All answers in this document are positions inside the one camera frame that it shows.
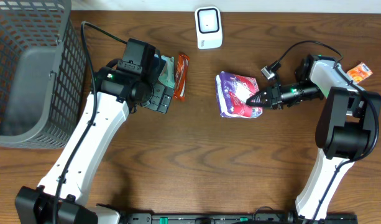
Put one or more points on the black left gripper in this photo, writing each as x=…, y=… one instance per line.
x=161, y=99

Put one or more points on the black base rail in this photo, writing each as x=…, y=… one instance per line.
x=261, y=217

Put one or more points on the pink purple snack bag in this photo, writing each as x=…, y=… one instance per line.
x=232, y=92

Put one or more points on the grey plastic mesh basket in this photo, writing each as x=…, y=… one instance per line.
x=42, y=72

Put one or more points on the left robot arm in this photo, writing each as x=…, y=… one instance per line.
x=118, y=88

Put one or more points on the orange tissue pack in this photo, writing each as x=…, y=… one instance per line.
x=359, y=72

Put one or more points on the white barcode scanner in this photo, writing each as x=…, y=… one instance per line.
x=209, y=30

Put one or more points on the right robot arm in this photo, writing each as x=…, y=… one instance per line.
x=347, y=130

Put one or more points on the red brown snack packet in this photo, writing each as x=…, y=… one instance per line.
x=180, y=76

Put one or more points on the teal green snack packet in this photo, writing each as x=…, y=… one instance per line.
x=167, y=77

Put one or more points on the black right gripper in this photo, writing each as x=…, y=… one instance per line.
x=271, y=92

